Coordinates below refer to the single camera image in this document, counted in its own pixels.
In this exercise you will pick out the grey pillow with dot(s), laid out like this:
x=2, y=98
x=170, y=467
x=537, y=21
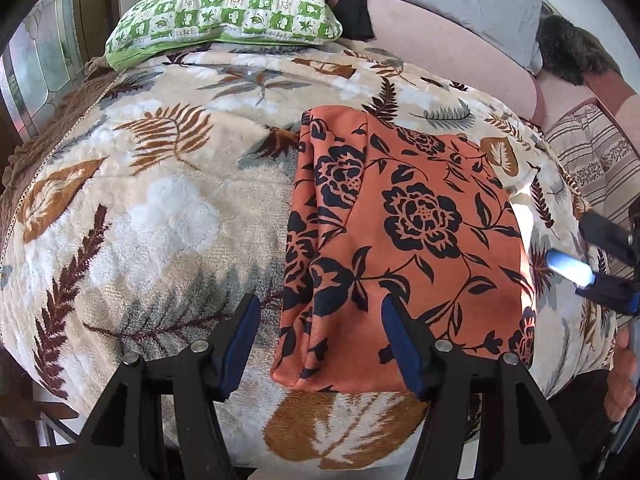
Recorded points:
x=475, y=5

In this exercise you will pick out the black cloth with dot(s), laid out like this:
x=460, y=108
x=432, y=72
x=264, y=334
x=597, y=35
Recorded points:
x=350, y=5

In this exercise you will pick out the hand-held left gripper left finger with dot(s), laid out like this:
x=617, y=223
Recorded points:
x=240, y=345

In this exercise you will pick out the dark furry cushion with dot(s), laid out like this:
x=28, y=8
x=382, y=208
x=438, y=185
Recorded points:
x=575, y=50

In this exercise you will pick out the green checked pillow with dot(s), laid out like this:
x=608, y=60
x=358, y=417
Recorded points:
x=230, y=10

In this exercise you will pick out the stained glass window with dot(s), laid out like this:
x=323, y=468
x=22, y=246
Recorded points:
x=37, y=60

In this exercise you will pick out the striped beige pillow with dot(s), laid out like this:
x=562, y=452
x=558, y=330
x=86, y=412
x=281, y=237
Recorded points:
x=595, y=155

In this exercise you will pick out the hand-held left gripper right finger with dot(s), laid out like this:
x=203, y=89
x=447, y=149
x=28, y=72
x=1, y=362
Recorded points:
x=402, y=345

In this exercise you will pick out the brown bedspread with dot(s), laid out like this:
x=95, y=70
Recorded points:
x=55, y=120

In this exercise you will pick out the pink padded headboard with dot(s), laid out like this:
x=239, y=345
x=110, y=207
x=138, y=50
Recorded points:
x=450, y=55

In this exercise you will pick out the cream leaf print blanket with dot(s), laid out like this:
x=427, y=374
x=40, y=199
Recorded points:
x=150, y=220

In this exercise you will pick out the dark wooden furniture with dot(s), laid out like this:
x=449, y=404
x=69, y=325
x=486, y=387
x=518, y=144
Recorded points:
x=35, y=425

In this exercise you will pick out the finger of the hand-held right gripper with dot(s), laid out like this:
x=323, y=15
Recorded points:
x=570, y=267
x=602, y=235

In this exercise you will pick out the person's right hand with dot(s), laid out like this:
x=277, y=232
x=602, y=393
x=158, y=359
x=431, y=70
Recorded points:
x=620, y=380

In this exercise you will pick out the orange floral garment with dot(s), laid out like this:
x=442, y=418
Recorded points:
x=415, y=220

